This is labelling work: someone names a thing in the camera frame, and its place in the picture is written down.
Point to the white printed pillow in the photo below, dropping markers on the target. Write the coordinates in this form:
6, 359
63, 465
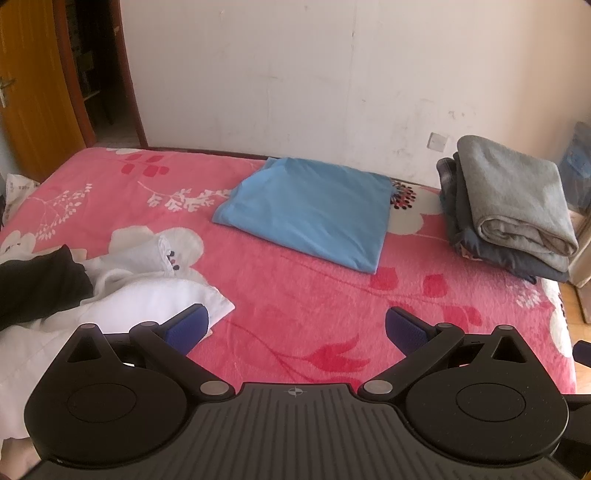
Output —
18, 194

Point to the white shirt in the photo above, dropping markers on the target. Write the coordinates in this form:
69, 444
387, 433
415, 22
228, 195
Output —
138, 300

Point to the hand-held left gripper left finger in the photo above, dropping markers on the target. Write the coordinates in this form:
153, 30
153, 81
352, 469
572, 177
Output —
189, 325

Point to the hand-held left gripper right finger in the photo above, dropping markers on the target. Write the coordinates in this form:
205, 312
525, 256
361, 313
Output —
406, 330

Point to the dark grey folded garment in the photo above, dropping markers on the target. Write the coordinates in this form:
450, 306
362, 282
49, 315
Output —
461, 217

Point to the black garment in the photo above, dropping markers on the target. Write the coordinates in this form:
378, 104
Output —
41, 281

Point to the white wall socket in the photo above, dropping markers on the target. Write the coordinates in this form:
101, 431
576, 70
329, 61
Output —
437, 141

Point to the wooden door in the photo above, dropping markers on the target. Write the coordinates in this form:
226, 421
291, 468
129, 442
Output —
32, 92

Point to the blue plastic bag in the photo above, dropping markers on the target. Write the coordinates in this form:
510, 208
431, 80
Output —
577, 166

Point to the pale cardboard box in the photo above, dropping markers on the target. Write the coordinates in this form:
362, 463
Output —
582, 258

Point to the light blue printed t-shirt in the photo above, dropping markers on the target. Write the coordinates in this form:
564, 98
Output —
314, 207

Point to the pink floral blanket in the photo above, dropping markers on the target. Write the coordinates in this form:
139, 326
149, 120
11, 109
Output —
300, 300

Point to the small white crumpled cloth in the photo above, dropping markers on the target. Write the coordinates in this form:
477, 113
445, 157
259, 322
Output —
134, 256

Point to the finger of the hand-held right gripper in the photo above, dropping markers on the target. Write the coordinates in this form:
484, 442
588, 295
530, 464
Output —
582, 353

